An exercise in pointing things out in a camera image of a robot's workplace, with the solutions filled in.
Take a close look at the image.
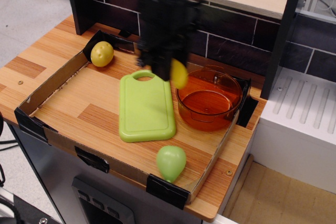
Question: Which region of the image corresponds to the yellow toy potato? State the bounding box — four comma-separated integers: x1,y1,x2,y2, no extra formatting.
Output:
90,41,114,67

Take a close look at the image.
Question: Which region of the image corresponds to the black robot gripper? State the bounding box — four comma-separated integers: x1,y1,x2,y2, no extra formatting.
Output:
135,0,200,81

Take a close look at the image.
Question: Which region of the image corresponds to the green plastic cutting board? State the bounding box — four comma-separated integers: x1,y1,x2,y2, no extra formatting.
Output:
119,70,176,143

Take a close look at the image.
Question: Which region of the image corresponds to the green toy pear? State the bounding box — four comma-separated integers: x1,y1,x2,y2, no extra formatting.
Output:
156,146,186,183

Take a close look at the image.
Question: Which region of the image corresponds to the white toy sink drainboard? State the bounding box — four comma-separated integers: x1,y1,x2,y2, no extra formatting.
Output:
251,68,335,193

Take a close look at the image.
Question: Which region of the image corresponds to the yellow toy banana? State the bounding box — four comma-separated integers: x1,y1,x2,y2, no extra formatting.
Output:
170,58,188,89

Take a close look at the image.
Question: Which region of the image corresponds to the toy oven control panel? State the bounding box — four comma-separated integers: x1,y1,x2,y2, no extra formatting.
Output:
72,177,135,223

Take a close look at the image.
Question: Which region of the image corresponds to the orange transparent plastic pot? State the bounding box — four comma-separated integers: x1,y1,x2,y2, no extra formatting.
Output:
176,66,243,132

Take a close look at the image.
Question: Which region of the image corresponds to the cardboard fence with black tape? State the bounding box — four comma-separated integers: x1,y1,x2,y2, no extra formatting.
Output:
15,31,258,209

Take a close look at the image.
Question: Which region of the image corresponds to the black cable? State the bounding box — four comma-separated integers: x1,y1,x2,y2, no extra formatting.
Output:
0,112,19,188

